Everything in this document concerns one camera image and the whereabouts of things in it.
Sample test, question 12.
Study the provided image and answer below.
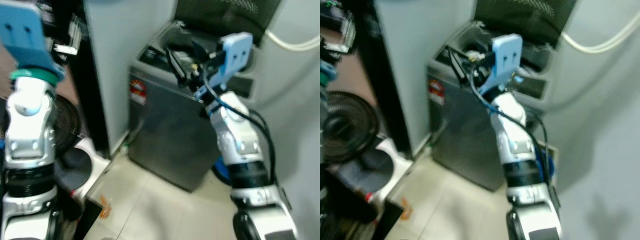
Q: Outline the black metal shelf rack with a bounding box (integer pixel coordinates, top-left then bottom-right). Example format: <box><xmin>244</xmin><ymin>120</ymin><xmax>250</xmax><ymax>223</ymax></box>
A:
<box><xmin>37</xmin><ymin>0</ymin><xmax>111</xmax><ymax>158</ymax></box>
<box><xmin>320</xmin><ymin>0</ymin><xmax>413</xmax><ymax>161</ymax></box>

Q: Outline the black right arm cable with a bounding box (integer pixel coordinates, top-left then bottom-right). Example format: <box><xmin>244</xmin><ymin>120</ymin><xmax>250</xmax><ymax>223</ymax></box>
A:
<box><xmin>200</xmin><ymin>65</ymin><xmax>277</xmax><ymax>187</ymax></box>
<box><xmin>469</xmin><ymin>62</ymin><xmax>553</xmax><ymax>188</ymax></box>

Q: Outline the black flat board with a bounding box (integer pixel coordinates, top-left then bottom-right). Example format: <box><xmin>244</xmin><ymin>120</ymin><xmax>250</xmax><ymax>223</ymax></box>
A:
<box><xmin>74</xmin><ymin>199</ymin><xmax>103</xmax><ymax>240</ymax></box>
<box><xmin>372</xmin><ymin>202</ymin><xmax>405</xmax><ymax>240</ymax></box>

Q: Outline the white stool dark seat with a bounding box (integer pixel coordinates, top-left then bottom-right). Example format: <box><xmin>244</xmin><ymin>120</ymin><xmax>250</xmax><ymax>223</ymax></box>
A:
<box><xmin>54</xmin><ymin>137</ymin><xmax>112</xmax><ymax>201</ymax></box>
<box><xmin>340</xmin><ymin>137</ymin><xmax>416</xmax><ymax>211</ymax></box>

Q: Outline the white water hose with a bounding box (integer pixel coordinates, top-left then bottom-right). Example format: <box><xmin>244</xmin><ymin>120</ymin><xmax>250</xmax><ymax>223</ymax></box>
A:
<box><xmin>264</xmin><ymin>30</ymin><xmax>321</xmax><ymax>53</ymax></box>
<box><xmin>560</xmin><ymin>11</ymin><xmax>640</xmax><ymax>55</ymax></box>

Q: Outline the light blue left wrist camera mount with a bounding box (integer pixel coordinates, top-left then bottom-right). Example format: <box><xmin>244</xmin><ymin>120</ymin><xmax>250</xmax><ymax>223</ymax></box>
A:
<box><xmin>0</xmin><ymin>1</ymin><xmax>65</xmax><ymax>80</ymax></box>

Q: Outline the light blue right wrist camera mount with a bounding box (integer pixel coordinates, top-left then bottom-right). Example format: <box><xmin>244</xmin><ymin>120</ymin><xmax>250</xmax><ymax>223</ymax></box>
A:
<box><xmin>477</xmin><ymin>34</ymin><xmax>524</xmax><ymax>97</ymax></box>
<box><xmin>195</xmin><ymin>32</ymin><xmax>254</xmax><ymax>101</ymax></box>

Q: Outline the grey top-load washing machine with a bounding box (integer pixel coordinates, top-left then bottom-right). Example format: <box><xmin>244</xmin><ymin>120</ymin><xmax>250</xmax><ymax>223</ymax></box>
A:
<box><xmin>127</xmin><ymin>20</ymin><xmax>263</xmax><ymax>193</ymax></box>
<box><xmin>427</xmin><ymin>20</ymin><xmax>565</xmax><ymax>193</ymax></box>

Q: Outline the black round fan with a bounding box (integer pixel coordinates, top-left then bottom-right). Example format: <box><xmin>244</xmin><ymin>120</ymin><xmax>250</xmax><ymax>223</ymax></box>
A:
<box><xmin>50</xmin><ymin>94</ymin><xmax>83</xmax><ymax>157</ymax></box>
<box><xmin>320</xmin><ymin>90</ymin><xmax>382</xmax><ymax>166</ymax></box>

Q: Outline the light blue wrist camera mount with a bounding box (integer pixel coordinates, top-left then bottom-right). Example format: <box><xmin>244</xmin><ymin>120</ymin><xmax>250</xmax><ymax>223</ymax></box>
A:
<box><xmin>477</xmin><ymin>34</ymin><xmax>524</xmax><ymax>97</ymax></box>
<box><xmin>195</xmin><ymin>32</ymin><xmax>254</xmax><ymax>101</ymax></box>
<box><xmin>0</xmin><ymin>1</ymin><xmax>65</xmax><ymax>80</ymax></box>

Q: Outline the grey tall cabinet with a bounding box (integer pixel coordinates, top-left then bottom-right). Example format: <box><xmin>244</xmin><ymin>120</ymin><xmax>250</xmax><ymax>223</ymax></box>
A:
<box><xmin>82</xmin><ymin>0</ymin><xmax>179</xmax><ymax>157</ymax></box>
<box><xmin>372</xmin><ymin>0</ymin><xmax>477</xmax><ymax>158</ymax></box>

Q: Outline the dark washing machine lid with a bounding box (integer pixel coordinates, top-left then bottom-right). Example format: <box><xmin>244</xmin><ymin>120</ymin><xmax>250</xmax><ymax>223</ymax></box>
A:
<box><xmin>472</xmin><ymin>0</ymin><xmax>578</xmax><ymax>49</ymax></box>
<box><xmin>172</xmin><ymin>0</ymin><xmax>283</xmax><ymax>47</ymax></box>

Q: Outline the red white washer sticker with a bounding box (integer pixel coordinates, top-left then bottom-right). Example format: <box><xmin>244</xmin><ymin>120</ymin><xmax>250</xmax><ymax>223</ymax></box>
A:
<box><xmin>428</xmin><ymin>79</ymin><xmax>446</xmax><ymax>106</ymax></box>
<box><xmin>129</xmin><ymin>79</ymin><xmax>148</xmax><ymax>106</ymax></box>

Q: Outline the blue plastic basin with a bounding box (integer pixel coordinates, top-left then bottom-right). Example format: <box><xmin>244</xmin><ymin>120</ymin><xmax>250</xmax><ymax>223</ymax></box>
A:
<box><xmin>544</xmin><ymin>150</ymin><xmax>557</xmax><ymax>183</ymax></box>
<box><xmin>212</xmin><ymin>155</ymin><xmax>233</xmax><ymax>187</ymax></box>

